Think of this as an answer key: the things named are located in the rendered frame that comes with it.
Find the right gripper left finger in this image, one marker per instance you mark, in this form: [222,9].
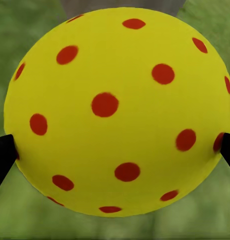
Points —
[7,155]

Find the easter egg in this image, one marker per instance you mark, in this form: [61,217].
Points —
[118,112]

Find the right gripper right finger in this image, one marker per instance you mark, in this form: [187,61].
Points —
[225,149]

